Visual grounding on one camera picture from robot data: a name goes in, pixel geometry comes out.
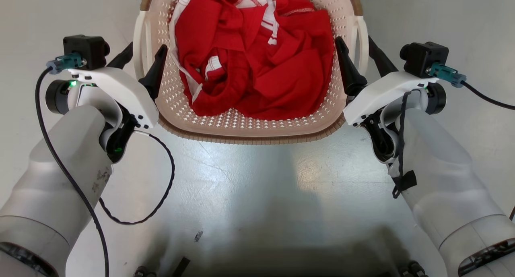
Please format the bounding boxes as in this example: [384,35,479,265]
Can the red and white clothes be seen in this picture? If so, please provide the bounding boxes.
[169,0,335,120]

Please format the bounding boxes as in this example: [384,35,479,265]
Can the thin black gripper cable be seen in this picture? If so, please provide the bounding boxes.
[99,131,176,225]
[392,91,418,199]

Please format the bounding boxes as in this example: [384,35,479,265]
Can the thin black right gripper cable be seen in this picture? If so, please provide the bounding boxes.
[392,91,418,199]

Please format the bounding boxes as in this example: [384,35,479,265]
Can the thick black right camera cable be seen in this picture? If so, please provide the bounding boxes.
[460,81,515,111]

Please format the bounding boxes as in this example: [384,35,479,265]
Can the thick black left camera cable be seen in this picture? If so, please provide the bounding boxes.
[35,66,110,277]

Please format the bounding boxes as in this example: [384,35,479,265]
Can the beige perforated laundry basket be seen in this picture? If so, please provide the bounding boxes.
[133,0,369,145]

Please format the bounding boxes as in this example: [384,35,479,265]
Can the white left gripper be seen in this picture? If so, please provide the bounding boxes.
[68,41,168,163]

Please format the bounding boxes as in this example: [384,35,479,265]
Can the teal left camera connector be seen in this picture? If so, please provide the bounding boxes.
[46,54,87,75]

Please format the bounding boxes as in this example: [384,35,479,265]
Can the thin black left gripper cable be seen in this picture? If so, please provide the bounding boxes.
[99,131,176,225]

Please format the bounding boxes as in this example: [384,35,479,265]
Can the black strip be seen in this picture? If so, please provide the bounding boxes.
[173,257,191,277]

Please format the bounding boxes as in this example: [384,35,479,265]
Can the thick black camera cable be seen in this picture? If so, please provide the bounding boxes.
[460,81,515,111]
[35,66,110,277]

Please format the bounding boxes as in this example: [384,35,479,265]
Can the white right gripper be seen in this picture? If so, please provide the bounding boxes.
[335,35,439,163]

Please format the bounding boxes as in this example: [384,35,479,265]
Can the teal right camera connector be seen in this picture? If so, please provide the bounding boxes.
[426,63,467,88]

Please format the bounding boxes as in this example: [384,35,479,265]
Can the teal camera connector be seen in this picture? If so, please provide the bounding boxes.
[46,54,87,75]
[426,63,467,88]

